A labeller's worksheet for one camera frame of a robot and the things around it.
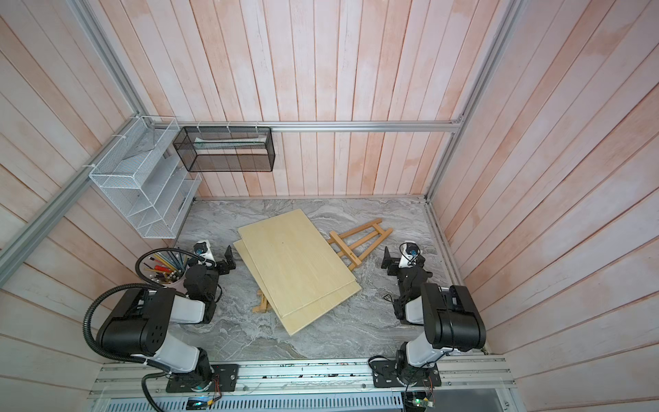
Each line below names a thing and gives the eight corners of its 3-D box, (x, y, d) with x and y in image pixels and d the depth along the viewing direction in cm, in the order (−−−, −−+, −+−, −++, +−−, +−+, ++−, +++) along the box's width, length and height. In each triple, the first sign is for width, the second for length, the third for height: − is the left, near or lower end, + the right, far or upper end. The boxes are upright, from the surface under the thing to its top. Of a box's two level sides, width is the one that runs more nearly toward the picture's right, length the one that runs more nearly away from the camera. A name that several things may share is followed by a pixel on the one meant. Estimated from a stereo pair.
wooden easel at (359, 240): (321, 246, 105) (321, 240, 102) (360, 212, 117) (361, 206, 114) (353, 272, 98) (354, 266, 95) (391, 233, 110) (393, 227, 106)
